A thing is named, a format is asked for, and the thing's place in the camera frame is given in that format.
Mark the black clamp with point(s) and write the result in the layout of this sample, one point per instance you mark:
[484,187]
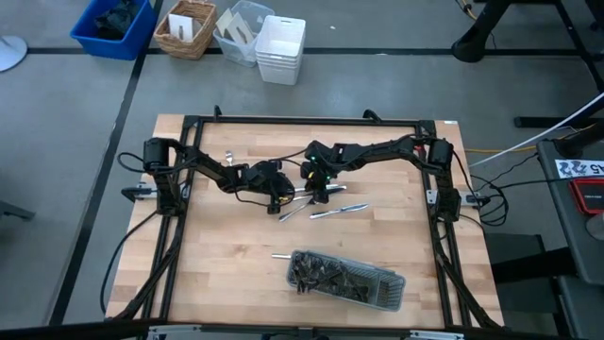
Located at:
[217,112]
[373,114]

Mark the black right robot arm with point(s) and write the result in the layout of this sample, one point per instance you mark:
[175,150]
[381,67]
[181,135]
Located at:
[377,151]

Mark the silver mounting plate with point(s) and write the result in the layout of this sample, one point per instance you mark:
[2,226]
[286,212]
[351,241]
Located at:
[432,197]

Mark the grey metal foot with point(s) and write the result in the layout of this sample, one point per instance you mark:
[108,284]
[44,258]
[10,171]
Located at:
[16,210]

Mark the small silver fork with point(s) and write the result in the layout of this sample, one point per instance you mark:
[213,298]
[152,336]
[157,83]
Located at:
[229,156]

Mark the black stand base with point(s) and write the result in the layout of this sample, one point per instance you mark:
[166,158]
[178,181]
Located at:
[472,47]

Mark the clear plastic bin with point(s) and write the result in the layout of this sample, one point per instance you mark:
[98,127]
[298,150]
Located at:
[226,49]

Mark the black table foot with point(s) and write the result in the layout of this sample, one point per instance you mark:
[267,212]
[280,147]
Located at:
[533,266]

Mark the beige cardboard card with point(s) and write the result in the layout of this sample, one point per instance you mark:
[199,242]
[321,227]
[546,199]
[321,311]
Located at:
[236,28]

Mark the stacked white plastic bins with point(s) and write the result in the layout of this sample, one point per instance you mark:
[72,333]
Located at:
[280,47]

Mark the silver knife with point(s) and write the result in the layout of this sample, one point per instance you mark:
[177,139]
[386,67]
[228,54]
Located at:
[344,209]
[336,188]
[302,197]
[281,256]

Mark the grey round disc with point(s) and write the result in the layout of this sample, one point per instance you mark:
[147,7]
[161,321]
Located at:
[597,226]

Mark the dark grey side table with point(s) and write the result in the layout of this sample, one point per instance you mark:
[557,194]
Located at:
[566,245]

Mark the blue plastic bin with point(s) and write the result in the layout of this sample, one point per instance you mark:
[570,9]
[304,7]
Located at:
[118,49]

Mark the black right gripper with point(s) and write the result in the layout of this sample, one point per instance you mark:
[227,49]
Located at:
[321,175]

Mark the black metal table frame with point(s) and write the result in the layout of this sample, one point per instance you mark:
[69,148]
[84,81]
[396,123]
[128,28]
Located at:
[307,120]

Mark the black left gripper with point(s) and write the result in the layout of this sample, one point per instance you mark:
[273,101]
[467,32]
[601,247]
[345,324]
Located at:
[271,184]

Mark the white label card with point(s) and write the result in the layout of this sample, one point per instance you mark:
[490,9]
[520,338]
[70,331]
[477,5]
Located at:
[181,26]

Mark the white printed label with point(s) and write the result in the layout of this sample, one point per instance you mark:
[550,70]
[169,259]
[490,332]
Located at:
[578,168]

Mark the grey mesh cutlery basket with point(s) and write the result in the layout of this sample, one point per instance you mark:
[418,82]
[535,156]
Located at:
[389,290]

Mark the black metal bar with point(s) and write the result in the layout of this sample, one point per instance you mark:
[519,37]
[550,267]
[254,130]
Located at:
[533,122]

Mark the red black device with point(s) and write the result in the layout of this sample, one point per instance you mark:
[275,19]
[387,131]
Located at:
[590,196]

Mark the black cloth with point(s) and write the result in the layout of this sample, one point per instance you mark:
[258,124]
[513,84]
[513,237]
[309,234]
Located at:
[115,21]

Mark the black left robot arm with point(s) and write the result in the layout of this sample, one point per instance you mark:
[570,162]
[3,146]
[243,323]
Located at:
[207,167]

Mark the silver metal bracket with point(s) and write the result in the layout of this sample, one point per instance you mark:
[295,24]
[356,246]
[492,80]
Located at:
[174,330]
[436,335]

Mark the white round floor base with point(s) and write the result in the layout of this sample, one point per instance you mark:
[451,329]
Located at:
[9,52]

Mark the wicker basket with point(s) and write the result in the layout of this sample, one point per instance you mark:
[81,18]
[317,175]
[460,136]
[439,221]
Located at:
[186,47]

